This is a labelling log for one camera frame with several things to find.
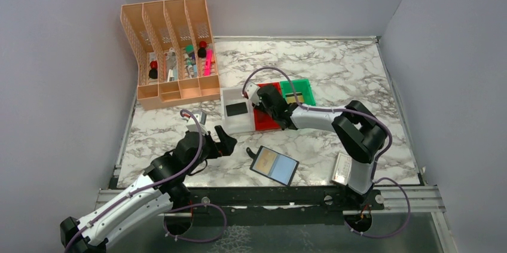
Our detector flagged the red plastic bin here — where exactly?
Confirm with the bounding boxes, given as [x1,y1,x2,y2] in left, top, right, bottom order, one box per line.
[252,82,283,131]

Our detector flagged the white plastic bin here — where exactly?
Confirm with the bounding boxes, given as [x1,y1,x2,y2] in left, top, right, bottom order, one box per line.
[220,87,255,135]

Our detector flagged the green plastic bin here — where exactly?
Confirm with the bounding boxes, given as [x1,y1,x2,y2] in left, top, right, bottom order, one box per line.
[279,79,316,106]

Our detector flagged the black leather card holder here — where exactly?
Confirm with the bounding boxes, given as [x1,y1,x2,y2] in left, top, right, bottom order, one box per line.
[246,146,299,187]

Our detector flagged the silver card tin box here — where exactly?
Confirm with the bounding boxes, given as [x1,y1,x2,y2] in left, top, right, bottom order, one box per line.
[330,153,352,185]

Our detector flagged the peach plastic desk organizer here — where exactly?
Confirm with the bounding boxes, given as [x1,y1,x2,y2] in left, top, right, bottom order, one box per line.
[120,0,221,110]

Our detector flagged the gold credit card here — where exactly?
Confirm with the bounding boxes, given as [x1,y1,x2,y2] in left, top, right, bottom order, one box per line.
[285,92,304,103]

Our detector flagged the black credit card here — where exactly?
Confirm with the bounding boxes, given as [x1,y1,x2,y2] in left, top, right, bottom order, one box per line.
[225,102,248,117]

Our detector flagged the gold card in holder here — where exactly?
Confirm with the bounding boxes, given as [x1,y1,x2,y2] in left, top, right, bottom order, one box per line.
[253,148,278,175]

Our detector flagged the pink highlighter pen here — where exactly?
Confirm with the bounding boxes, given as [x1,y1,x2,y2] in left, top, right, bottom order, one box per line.
[203,49,214,76]

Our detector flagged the red black stamp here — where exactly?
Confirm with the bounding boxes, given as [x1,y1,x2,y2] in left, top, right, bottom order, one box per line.
[148,60,158,80]
[197,41,207,59]

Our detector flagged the white stapler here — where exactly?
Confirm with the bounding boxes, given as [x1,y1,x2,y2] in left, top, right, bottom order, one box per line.
[164,48,178,82]

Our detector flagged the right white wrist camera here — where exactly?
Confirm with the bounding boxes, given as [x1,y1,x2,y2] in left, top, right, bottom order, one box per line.
[245,83,260,106]

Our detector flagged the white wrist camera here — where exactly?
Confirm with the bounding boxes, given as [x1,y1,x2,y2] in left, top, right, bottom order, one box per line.
[245,83,260,106]
[186,111,207,135]

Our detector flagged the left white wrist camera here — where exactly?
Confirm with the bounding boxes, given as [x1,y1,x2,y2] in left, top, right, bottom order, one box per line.
[186,111,207,135]

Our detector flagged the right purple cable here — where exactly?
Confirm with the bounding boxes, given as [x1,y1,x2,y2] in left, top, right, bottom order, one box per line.
[242,66,412,240]

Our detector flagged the purple cable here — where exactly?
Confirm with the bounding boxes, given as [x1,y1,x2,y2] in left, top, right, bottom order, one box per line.
[63,109,228,253]
[242,66,412,240]

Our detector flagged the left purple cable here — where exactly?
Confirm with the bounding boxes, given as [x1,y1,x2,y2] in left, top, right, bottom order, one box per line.
[63,109,228,253]

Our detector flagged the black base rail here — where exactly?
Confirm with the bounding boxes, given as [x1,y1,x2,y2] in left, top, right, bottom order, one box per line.
[163,185,384,228]

